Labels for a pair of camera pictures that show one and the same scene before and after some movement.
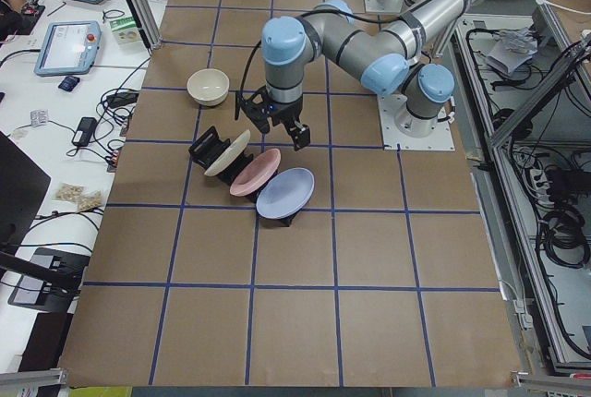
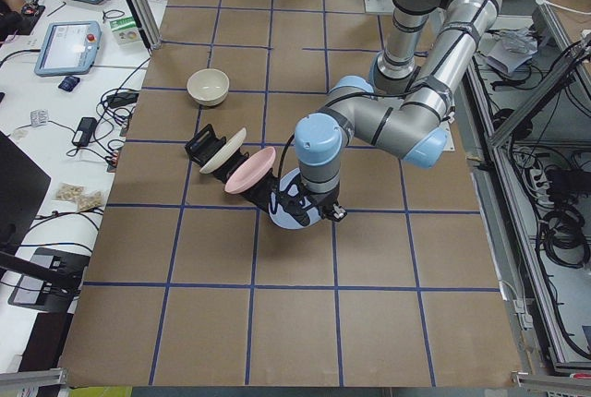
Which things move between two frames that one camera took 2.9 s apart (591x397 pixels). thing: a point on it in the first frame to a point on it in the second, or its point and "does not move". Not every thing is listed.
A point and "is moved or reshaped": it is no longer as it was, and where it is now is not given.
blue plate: [285, 193] is moved or reshaped
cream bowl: [209, 87] does not move
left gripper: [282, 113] to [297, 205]
